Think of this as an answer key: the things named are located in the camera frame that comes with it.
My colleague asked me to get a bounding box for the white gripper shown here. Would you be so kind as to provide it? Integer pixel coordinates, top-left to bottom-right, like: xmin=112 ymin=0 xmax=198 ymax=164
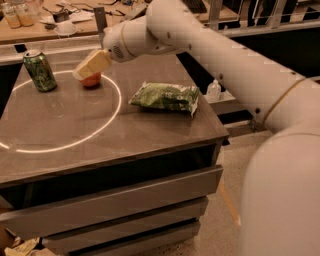
xmin=72 ymin=16 xmax=177 ymax=80

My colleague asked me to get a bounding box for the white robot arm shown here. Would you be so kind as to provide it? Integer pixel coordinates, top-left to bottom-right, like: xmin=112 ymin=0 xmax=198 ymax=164
xmin=74 ymin=0 xmax=320 ymax=256

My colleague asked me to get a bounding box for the green soda can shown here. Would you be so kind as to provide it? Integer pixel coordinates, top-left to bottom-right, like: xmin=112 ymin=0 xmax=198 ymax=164
xmin=23 ymin=49 xmax=57 ymax=92

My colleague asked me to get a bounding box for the red apple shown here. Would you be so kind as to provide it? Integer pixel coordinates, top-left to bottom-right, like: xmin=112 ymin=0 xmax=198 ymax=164
xmin=80 ymin=72 xmax=101 ymax=88

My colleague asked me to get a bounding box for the white bowl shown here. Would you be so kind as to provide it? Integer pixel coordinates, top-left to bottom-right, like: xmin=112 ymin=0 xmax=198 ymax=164
xmin=54 ymin=21 xmax=77 ymax=36

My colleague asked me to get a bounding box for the grey power strip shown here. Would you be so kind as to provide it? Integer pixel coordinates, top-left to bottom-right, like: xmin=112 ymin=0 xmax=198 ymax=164
xmin=121 ymin=4 xmax=147 ymax=21

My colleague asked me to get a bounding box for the green chip bag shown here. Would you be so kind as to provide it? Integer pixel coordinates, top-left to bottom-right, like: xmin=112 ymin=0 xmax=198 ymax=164
xmin=128 ymin=82 xmax=200 ymax=116

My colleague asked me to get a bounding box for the amber glass jar right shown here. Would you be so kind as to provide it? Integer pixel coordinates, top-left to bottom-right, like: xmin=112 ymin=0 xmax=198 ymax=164
xmin=15 ymin=0 xmax=34 ymax=27

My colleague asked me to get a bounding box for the amber glass jar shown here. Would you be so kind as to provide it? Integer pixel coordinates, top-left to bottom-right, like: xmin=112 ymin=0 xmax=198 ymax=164
xmin=1 ymin=3 xmax=21 ymax=29
xmin=15 ymin=0 xmax=34 ymax=27

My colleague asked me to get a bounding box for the wooden desk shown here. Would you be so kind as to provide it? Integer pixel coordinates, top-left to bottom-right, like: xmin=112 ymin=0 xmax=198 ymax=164
xmin=0 ymin=0 xmax=239 ymax=46

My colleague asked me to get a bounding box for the amber glass jar left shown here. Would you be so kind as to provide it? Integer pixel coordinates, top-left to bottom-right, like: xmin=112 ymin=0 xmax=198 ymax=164
xmin=1 ymin=3 xmax=21 ymax=29

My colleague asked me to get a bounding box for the black keyboard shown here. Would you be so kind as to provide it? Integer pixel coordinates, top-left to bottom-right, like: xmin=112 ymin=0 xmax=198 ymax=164
xmin=182 ymin=0 xmax=207 ymax=14

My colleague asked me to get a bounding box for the clear sanitizer bottle left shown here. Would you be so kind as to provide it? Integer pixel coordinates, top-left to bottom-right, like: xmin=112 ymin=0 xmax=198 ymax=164
xmin=206 ymin=79 xmax=221 ymax=101

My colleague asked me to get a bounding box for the middle grey drawer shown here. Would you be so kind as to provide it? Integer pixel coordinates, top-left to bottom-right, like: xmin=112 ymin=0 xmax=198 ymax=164
xmin=43 ymin=197 xmax=208 ymax=254

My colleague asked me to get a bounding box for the bottom grey drawer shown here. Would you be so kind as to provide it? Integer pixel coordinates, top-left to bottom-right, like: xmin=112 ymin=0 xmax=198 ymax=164
xmin=71 ymin=219 xmax=200 ymax=256

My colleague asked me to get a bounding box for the crumpled paper on floor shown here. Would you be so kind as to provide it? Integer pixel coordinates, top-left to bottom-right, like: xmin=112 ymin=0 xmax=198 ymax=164
xmin=4 ymin=238 xmax=56 ymax=256

